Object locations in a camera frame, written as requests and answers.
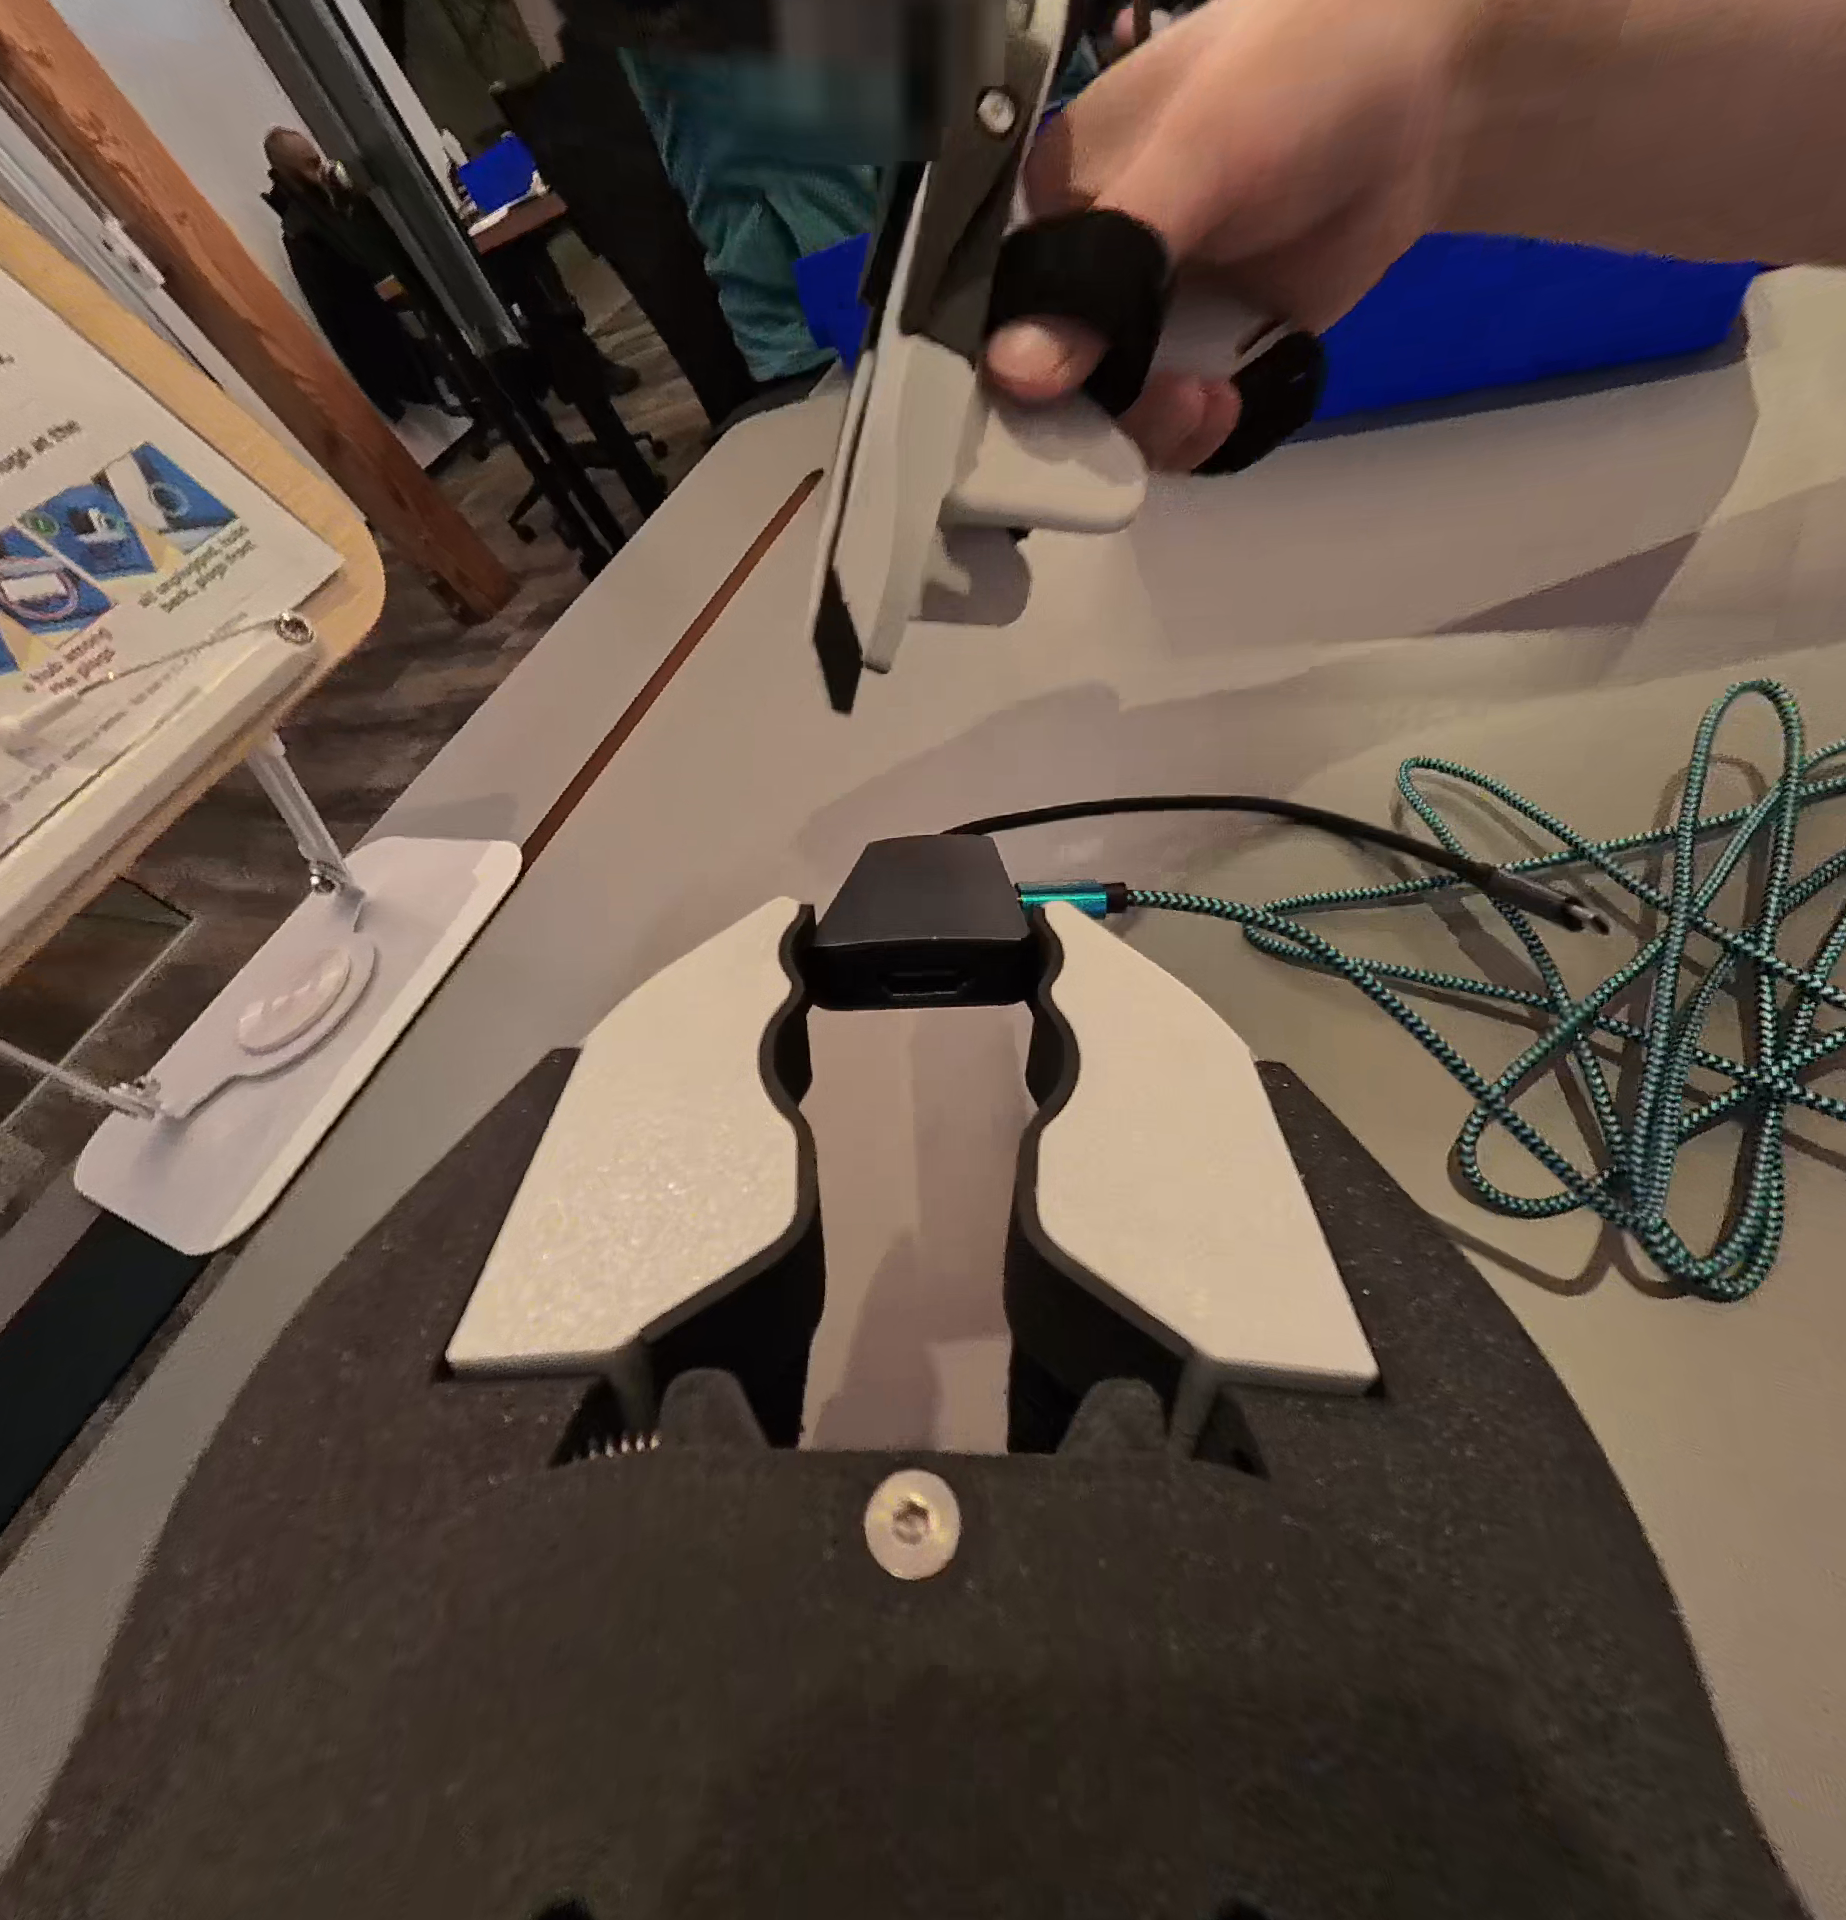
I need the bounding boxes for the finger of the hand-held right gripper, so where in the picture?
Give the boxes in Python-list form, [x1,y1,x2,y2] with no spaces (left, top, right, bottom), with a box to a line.
[835,322,1154,673]
[809,361,872,719]

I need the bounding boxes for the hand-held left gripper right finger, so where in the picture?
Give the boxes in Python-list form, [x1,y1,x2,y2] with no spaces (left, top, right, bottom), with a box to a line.
[1004,897,1381,1459]

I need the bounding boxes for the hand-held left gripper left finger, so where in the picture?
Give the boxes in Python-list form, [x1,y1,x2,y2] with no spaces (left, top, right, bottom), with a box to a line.
[442,897,828,1455]

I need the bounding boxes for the wide grey usb hub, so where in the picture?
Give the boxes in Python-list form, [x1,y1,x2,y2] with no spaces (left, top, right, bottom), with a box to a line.
[794,794,1616,1015]

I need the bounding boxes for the teal braided usb cable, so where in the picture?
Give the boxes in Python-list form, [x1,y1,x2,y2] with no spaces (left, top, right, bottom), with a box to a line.
[1015,679,1846,1305]

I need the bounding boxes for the blue plastic bin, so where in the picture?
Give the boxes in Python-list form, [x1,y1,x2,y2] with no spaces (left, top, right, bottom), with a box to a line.
[791,225,1772,431]

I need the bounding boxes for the person's right forearm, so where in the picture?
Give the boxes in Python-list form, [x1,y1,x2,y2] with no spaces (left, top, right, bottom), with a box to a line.
[1462,0,1846,276]

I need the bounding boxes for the person's right hand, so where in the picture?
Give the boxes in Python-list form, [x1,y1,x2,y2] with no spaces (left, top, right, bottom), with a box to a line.
[981,0,1480,474]

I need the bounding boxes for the black office chair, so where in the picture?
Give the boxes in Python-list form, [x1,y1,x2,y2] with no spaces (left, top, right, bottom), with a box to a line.
[506,405,674,550]

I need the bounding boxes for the black mesh chair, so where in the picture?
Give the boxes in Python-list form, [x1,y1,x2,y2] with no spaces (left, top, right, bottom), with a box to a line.
[487,0,752,431]

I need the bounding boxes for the wooden document stand white base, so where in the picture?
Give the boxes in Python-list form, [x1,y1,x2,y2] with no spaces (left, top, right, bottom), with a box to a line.
[0,164,523,1260]

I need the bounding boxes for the dark furniture legs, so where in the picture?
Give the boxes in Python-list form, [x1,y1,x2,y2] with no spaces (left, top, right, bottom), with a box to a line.
[398,210,640,581]

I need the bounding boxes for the small blue box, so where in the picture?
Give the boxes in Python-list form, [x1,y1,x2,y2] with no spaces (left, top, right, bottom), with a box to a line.
[454,133,548,213]

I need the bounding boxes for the glass floor partition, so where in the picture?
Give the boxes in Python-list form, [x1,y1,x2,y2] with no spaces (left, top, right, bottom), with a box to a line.
[0,876,202,1203]

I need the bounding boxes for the printed instruction sheet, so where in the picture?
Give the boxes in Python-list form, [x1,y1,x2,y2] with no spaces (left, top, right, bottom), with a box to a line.
[0,241,347,888]

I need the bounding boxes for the wooden post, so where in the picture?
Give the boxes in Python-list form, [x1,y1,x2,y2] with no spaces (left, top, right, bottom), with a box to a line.
[0,0,519,624]

